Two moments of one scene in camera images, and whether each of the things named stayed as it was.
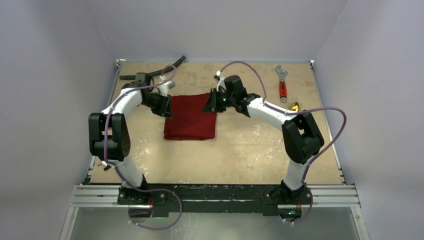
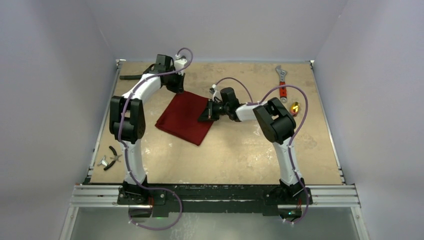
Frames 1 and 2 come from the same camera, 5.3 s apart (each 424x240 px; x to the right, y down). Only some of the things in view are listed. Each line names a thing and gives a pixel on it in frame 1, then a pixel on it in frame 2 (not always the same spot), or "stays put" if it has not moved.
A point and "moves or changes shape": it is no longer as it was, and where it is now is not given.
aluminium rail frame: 91,194 stays put
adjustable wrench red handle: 282,84 stays put
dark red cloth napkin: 189,121 moves or changes shape
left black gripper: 164,109 → 179,88
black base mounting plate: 217,198 stays put
